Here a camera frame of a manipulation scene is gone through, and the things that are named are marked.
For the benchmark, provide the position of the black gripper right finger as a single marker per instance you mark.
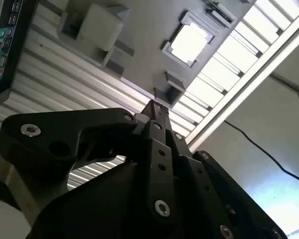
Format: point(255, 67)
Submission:
point(189, 166)

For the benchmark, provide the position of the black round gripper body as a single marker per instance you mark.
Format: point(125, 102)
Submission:
point(102, 211)

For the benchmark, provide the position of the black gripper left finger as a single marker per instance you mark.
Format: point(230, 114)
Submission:
point(52, 129)

